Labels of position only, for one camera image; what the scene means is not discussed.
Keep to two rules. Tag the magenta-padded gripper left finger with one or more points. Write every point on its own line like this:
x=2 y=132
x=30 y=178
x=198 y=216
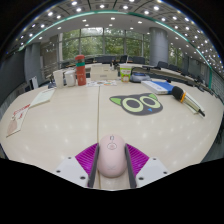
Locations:
x=70 y=170

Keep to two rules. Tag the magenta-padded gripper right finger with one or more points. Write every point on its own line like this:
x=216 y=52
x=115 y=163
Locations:
x=151 y=170

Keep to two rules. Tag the pink computer mouse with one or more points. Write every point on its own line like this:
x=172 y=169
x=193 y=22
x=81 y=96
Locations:
x=112 y=156

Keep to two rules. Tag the cat-shaped grey green mouse pad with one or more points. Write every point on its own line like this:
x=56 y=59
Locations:
x=136 y=104

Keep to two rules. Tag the red and white leaflet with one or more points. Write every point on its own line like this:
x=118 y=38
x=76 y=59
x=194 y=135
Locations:
x=18 y=120

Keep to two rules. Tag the pale white booklet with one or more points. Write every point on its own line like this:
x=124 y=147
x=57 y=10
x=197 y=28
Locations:
x=42 y=97

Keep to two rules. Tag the blue and white book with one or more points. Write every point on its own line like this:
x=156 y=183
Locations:
x=158 y=87

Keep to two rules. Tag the white lidded cup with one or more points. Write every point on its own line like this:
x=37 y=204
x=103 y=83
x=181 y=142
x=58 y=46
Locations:
x=70 y=78

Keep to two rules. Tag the white paper cup stack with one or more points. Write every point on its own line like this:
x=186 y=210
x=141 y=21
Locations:
x=58 y=79

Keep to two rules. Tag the colourful sticker sheet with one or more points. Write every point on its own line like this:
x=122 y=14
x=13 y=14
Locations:
x=101 y=83

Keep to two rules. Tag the grey conference microphone console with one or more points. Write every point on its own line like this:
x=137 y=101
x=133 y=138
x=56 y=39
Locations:
x=140 y=77

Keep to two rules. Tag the red bottle with green band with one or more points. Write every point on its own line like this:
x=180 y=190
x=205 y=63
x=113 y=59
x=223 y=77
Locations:
x=80 y=71

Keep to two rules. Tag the paper cup with straw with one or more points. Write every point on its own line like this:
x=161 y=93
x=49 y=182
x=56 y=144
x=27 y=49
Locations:
x=125 y=73

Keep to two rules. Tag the beige cardboard box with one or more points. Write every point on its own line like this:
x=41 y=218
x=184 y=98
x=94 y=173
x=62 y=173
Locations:
x=103 y=72

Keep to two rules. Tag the group of dark office chairs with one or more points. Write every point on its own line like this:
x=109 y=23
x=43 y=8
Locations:
x=138 y=60

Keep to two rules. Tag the group of ceiling lights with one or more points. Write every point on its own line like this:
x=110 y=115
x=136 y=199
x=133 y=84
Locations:
x=113 y=18

